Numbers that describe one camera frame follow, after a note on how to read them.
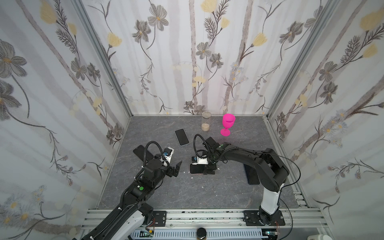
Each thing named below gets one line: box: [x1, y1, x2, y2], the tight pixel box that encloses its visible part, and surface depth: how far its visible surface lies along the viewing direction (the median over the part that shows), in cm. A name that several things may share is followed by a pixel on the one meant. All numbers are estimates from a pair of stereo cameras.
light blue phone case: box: [174, 128, 190, 147], surface depth 110 cm
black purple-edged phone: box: [175, 129, 190, 146], surface depth 110 cm
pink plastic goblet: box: [220, 113, 236, 137], surface depth 112 cm
